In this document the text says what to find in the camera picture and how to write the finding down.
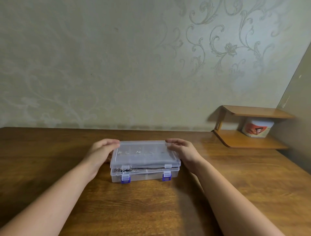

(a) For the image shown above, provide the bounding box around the person's left hand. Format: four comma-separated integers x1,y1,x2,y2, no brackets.
82,138,121,181

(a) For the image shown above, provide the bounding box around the clear plastic organizer box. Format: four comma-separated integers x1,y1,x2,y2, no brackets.
110,140,182,184

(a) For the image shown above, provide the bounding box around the white printed mug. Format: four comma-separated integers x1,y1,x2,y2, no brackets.
241,117,276,139

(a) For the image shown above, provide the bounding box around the person's right forearm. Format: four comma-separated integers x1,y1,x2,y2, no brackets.
190,159,285,236

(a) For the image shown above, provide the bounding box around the person's right hand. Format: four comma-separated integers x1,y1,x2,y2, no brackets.
165,138,208,176

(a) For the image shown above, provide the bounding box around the wooden shelf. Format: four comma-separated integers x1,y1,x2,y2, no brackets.
212,105,295,150

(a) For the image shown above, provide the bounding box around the person's left forearm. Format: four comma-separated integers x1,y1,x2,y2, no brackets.
0,161,100,236

